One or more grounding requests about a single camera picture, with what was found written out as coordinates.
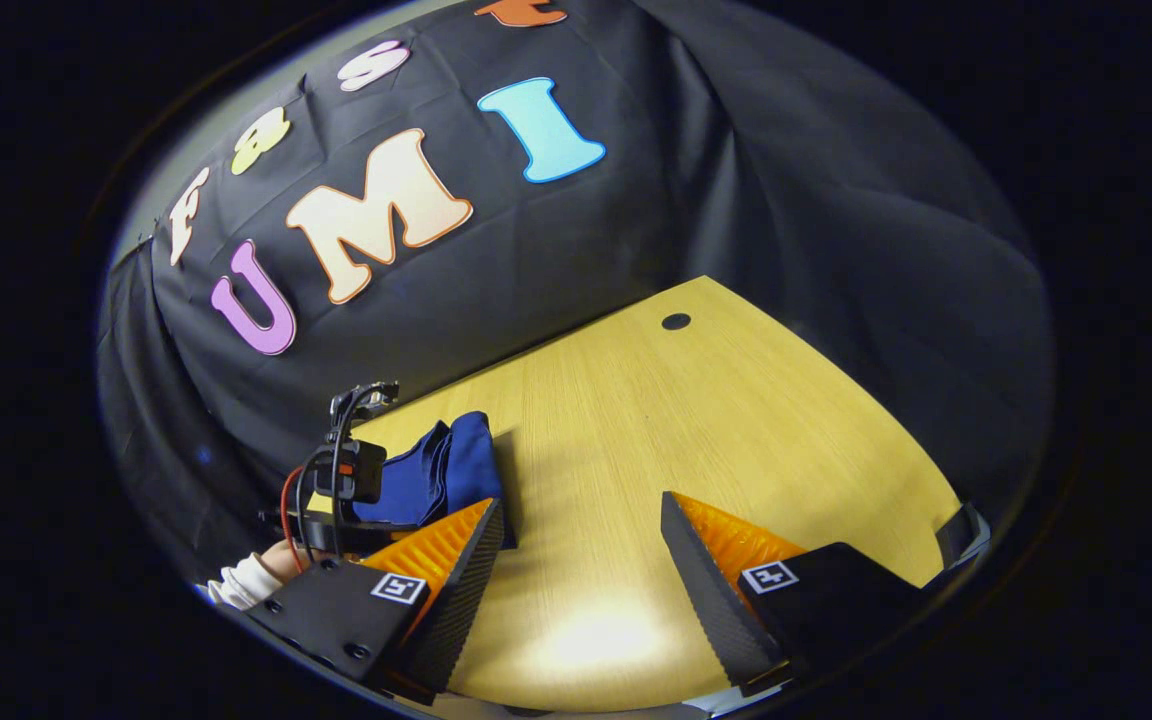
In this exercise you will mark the blue jeans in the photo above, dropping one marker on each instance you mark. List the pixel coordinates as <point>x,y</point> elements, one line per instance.
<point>466,460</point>

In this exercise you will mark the black backdrop cloth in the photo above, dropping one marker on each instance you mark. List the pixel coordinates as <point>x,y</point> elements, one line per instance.
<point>736,200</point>

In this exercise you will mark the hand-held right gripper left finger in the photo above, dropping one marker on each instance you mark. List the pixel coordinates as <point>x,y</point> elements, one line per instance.
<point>466,590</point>

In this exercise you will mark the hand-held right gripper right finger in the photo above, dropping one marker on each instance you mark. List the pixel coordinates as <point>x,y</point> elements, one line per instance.
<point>706,600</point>

